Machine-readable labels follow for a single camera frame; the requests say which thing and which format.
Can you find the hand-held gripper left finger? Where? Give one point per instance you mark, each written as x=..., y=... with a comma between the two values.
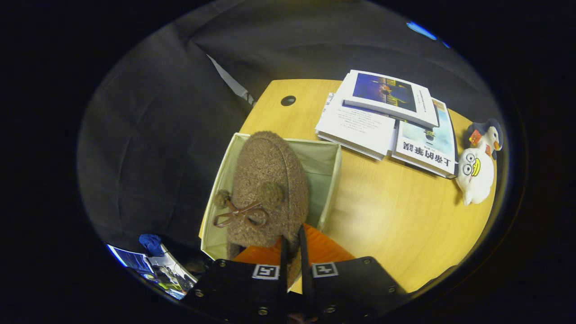
x=243, y=288

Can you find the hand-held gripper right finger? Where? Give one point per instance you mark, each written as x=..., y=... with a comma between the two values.
x=306, y=288

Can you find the green fabric storage box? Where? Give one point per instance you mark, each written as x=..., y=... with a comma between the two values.
x=321, y=171

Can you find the brown fuzzy shoe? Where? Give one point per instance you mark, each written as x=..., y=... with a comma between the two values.
x=265, y=162

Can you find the blue cloth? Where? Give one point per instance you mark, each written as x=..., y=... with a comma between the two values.
x=150, y=243

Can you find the printed picture sheets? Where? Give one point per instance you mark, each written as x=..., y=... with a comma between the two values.
x=130, y=260

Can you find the white book with text cover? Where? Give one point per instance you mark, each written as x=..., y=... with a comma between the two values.
x=355, y=128

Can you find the black desk grommet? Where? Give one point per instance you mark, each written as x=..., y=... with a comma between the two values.
x=288, y=100

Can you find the white duck plush toy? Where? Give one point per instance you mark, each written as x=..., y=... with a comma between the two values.
x=477, y=184

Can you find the book with blue picture cover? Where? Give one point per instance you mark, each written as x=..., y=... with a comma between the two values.
x=382, y=92

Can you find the penguin plush toy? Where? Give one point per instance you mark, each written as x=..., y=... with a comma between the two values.
x=492, y=135

